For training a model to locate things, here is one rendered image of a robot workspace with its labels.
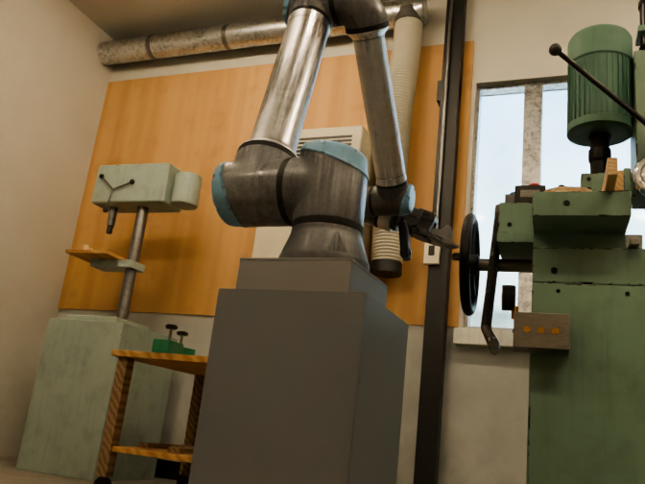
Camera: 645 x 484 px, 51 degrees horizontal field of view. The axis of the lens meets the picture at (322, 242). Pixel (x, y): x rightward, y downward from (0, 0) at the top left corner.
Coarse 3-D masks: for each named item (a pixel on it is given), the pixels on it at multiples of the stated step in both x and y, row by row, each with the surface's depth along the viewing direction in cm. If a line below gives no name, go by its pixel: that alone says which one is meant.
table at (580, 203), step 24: (552, 192) 155; (576, 192) 154; (600, 192) 152; (624, 192) 150; (552, 216) 154; (576, 216) 152; (600, 216) 151; (624, 216) 149; (504, 240) 177; (528, 240) 175
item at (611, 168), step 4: (608, 160) 144; (612, 160) 144; (616, 160) 144; (608, 164) 144; (612, 164) 144; (616, 164) 143; (608, 168) 144; (612, 168) 143; (616, 168) 143; (608, 172) 143; (612, 172) 143; (616, 172) 143; (604, 176) 154; (608, 176) 144; (612, 176) 144; (616, 176) 144; (604, 180) 153; (608, 180) 146; (612, 180) 146; (604, 184) 153; (608, 184) 148; (612, 184) 148; (604, 188) 153; (608, 188) 150; (612, 188) 150
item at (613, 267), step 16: (544, 256) 163; (560, 256) 161; (576, 256) 160; (592, 256) 159; (608, 256) 158; (624, 256) 157; (640, 256) 156; (544, 272) 161; (560, 272) 160; (576, 272) 159; (592, 272) 158; (608, 272) 157; (624, 272) 156; (640, 272) 155
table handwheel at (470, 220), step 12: (468, 216) 185; (468, 228) 180; (468, 240) 178; (468, 252) 177; (468, 264) 177; (480, 264) 187; (504, 264) 185; (516, 264) 184; (528, 264) 183; (468, 276) 177; (468, 288) 178; (468, 300) 180; (468, 312) 184
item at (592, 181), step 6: (582, 174) 184; (588, 174) 184; (594, 174) 183; (600, 174) 183; (582, 180) 184; (588, 180) 183; (594, 180) 183; (600, 180) 182; (582, 186) 183; (588, 186) 183; (594, 186) 182; (600, 186) 182
